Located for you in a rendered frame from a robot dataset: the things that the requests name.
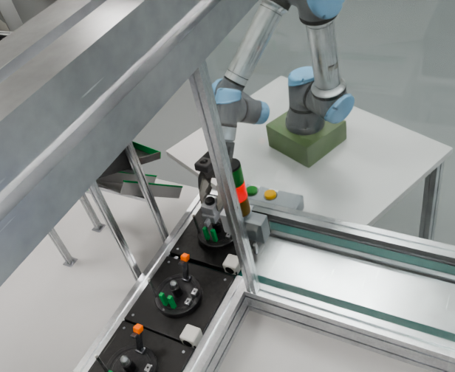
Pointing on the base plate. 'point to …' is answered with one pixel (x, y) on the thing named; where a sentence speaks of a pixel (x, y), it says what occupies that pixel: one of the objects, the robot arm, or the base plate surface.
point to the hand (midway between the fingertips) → (210, 205)
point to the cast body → (210, 211)
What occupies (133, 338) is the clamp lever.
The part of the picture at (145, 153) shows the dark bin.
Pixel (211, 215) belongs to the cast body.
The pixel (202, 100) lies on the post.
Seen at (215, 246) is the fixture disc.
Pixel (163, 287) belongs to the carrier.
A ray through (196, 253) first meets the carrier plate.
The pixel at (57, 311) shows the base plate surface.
